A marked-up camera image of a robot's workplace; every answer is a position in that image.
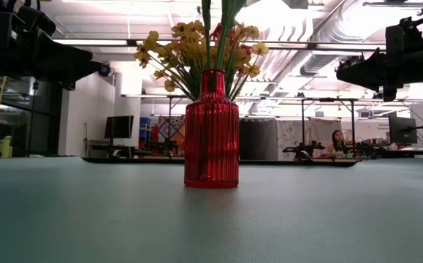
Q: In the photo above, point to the red ribbed glass vase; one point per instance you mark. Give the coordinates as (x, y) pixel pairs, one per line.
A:
(211, 146)

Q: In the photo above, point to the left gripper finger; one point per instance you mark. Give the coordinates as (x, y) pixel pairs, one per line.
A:
(76, 65)

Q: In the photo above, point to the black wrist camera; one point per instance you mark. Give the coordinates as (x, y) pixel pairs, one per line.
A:
(408, 36)
(36, 22)

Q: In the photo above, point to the colourful patterned cloth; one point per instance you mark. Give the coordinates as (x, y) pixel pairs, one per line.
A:
(167, 129)

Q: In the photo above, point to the black computer monitor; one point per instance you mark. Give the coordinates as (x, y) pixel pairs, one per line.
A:
(403, 129)
(119, 126)

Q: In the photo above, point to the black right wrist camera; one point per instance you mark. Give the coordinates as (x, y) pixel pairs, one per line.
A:
(408, 36)

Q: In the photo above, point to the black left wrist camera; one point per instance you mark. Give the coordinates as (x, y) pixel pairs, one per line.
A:
(36, 22)

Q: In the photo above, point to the long ceiling light strip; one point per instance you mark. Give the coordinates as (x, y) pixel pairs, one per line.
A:
(94, 42)

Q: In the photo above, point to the black divider panel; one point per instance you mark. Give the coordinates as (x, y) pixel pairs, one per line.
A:
(258, 139)

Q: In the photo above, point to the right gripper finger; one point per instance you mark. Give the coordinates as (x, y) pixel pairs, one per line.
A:
(364, 71)
(389, 94)

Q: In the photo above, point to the blue storage bins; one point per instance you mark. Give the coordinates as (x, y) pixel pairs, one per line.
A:
(145, 126)

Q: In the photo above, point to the white floral cloth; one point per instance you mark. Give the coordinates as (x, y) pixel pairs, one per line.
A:
(320, 128)
(291, 133)

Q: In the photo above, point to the yellow-green container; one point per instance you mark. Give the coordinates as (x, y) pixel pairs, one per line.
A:
(4, 148)

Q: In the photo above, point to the black ceiling camera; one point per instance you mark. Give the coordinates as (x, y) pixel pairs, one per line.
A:
(105, 69)

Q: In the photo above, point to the black metal workstation frame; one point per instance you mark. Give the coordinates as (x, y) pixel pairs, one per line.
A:
(353, 120)

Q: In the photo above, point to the grey office desk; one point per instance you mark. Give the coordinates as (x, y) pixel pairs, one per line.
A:
(101, 144)

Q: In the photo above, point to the silver ventilation duct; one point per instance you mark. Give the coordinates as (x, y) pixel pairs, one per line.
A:
(328, 47)

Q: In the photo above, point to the person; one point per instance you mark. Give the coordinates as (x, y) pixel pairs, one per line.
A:
(337, 142)

